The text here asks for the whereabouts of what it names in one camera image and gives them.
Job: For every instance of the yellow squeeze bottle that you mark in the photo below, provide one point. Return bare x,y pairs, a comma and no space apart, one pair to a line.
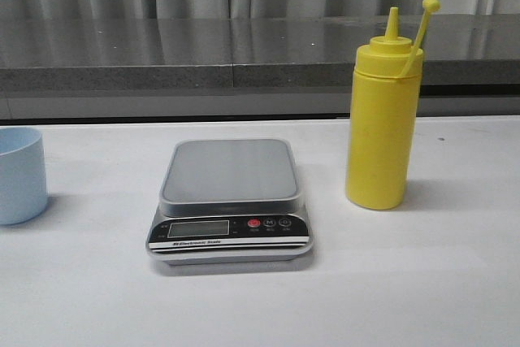
387,77

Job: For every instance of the silver digital kitchen scale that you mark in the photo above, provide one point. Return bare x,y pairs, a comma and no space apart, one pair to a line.
230,200

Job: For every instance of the light blue plastic cup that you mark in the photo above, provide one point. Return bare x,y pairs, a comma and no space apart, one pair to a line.
23,175

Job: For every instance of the grey stone counter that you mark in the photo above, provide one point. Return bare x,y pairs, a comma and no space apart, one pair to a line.
107,71

